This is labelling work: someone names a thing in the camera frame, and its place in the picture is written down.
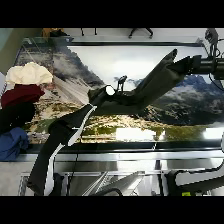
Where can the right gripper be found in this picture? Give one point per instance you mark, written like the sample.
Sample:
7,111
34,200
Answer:
188,65

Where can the grey garment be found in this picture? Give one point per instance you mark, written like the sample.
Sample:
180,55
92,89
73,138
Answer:
156,83

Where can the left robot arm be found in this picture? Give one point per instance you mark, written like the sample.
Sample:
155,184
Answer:
63,133

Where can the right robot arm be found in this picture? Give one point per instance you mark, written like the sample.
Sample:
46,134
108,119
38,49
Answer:
213,66

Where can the cream garment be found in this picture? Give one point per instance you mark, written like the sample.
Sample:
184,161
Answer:
29,74

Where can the dark red garment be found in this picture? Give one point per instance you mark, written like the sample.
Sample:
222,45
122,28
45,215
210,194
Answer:
20,95

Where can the black garment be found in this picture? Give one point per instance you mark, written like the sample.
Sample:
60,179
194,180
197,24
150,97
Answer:
15,116

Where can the blue garment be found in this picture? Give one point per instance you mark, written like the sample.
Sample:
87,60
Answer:
12,143

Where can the silver frame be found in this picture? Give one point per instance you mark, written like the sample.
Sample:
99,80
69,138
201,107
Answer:
133,156

